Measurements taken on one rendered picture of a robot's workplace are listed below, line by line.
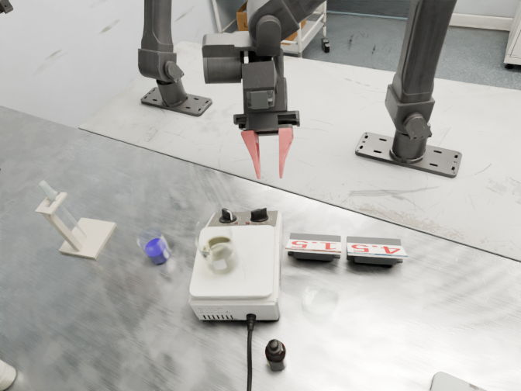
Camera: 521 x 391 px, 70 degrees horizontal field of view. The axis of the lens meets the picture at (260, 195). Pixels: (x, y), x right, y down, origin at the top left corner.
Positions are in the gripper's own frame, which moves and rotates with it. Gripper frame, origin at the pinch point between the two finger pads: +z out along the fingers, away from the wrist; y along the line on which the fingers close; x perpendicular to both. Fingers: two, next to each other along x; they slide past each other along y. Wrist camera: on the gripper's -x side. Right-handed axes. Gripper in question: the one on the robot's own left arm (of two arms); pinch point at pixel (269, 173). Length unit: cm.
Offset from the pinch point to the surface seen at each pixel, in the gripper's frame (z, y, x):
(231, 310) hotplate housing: 20.1, -5.7, -6.0
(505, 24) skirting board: -116, 153, 230
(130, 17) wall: -96, -86, 130
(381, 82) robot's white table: -24, 26, 39
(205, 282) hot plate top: 15.6, -8.9, -7.6
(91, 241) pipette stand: 11.1, -35.3, 6.9
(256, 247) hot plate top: 11.3, -2.0, -3.8
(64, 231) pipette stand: 8.6, -36.6, 1.2
